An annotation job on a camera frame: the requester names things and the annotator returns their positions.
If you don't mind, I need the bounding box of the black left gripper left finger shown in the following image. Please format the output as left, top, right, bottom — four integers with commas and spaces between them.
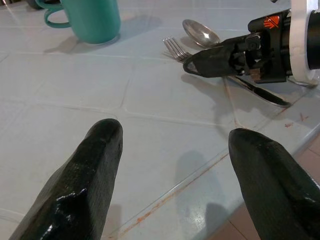
8, 118, 124, 240

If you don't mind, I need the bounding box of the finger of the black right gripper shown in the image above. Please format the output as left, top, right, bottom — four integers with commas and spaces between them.
182, 45, 237, 79

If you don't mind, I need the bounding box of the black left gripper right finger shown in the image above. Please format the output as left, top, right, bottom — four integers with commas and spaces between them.
228, 128, 320, 240

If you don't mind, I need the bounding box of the silver metal spoon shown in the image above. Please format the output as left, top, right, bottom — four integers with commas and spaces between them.
182, 19, 222, 49

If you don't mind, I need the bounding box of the silver metal fork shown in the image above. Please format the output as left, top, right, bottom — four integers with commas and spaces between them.
162, 36, 193, 63

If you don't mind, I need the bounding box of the silver metal table knife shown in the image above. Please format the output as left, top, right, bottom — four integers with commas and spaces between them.
226, 74, 292, 108

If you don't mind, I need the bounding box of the teal ceramic mug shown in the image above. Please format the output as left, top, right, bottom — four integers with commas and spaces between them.
34, 0, 122, 45

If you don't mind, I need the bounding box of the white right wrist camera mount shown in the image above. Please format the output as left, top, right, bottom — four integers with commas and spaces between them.
288, 0, 320, 81

